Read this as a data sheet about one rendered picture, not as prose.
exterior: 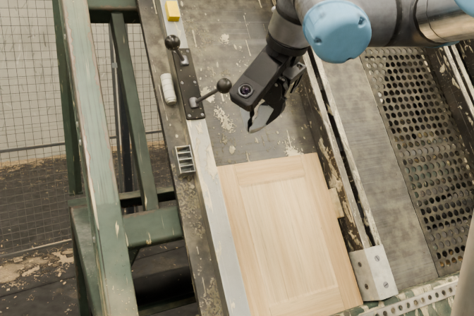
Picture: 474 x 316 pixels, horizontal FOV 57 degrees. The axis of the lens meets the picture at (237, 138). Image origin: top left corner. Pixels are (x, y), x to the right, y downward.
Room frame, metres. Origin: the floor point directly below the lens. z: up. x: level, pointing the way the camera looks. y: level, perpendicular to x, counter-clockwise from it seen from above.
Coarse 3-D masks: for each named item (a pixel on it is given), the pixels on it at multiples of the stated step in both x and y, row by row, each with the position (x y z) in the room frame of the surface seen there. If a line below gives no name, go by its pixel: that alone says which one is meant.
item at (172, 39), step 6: (168, 36) 1.04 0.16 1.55; (174, 36) 1.04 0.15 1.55; (168, 42) 1.03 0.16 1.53; (174, 42) 1.03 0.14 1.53; (180, 42) 1.04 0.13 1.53; (168, 48) 1.03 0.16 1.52; (174, 48) 1.03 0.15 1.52; (180, 54) 1.09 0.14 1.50; (180, 60) 1.13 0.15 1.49; (186, 60) 1.13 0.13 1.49
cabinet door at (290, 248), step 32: (288, 160) 1.11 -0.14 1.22; (224, 192) 1.00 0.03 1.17; (256, 192) 1.03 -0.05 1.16; (288, 192) 1.06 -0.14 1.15; (320, 192) 1.09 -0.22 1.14; (256, 224) 0.98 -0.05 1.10; (288, 224) 1.01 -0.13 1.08; (320, 224) 1.04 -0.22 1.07; (256, 256) 0.94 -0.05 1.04; (288, 256) 0.97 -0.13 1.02; (320, 256) 0.99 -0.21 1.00; (256, 288) 0.89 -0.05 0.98; (288, 288) 0.92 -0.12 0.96; (320, 288) 0.95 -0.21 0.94; (352, 288) 0.97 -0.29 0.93
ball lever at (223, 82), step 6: (222, 78) 1.02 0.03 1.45; (222, 84) 1.01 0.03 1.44; (228, 84) 1.01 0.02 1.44; (216, 90) 1.04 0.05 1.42; (222, 90) 1.01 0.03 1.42; (228, 90) 1.02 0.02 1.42; (204, 96) 1.05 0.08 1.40; (192, 102) 1.07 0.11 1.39; (198, 102) 1.07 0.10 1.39; (192, 108) 1.07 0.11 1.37
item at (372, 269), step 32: (320, 64) 1.27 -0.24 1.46; (320, 96) 1.21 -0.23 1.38; (320, 128) 1.17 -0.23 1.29; (320, 160) 1.17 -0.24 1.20; (352, 160) 1.12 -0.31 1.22; (352, 192) 1.07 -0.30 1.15; (352, 224) 1.03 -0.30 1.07; (352, 256) 1.02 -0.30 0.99; (384, 256) 1.00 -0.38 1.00; (384, 288) 0.95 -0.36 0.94
